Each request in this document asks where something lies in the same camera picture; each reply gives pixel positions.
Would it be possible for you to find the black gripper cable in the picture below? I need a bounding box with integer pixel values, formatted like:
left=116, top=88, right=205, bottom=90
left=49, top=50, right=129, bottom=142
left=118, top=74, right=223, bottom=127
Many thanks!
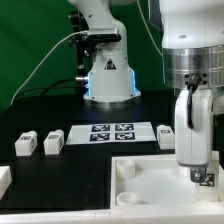
left=185, top=73, right=203, bottom=130

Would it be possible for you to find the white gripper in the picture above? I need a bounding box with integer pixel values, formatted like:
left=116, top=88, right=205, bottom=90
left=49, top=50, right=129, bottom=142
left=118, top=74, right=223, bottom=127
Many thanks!
left=175, top=89, right=213, bottom=183

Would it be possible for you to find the white cable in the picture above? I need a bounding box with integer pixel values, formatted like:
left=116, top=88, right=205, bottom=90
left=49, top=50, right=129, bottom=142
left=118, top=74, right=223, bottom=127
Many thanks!
left=9, top=30, right=90, bottom=106

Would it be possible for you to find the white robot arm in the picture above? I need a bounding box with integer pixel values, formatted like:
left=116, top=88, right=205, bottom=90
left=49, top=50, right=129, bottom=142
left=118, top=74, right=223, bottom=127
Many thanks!
left=68, top=0, right=224, bottom=183

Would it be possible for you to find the white square tabletop with sockets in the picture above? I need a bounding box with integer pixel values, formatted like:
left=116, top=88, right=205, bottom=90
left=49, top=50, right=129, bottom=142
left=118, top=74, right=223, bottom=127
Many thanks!
left=110, top=153, right=224, bottom=208

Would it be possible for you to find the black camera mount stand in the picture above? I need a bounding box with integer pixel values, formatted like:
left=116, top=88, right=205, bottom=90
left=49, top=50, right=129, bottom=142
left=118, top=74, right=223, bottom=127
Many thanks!
left=68, top=11, right=91, bottom=77

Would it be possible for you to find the white sheet with AprilTags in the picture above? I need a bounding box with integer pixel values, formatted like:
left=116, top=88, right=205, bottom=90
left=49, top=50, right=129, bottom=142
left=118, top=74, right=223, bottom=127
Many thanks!
left=66, top=122, right=156, bottom=145

